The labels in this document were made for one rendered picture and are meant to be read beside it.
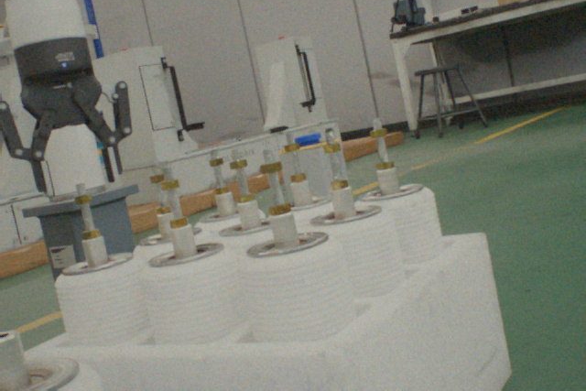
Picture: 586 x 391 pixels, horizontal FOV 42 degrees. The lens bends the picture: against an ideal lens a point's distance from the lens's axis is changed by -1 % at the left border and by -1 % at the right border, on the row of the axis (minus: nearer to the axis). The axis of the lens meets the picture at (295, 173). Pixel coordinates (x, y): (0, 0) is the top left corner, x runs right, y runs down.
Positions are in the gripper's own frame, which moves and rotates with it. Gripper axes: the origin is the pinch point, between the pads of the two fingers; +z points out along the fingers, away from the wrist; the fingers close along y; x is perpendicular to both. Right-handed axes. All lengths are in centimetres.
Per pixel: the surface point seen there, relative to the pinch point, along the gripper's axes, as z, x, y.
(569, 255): 35, 19, 89
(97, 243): 7.1, -1.3, -0.1
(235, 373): 18.1, -22.3, 3.7
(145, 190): 23, 272, 93
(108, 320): 14.4, -4.9, -1.6
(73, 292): 11.0, -3.2, -4.0
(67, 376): 8.9, -39.6, -12.5
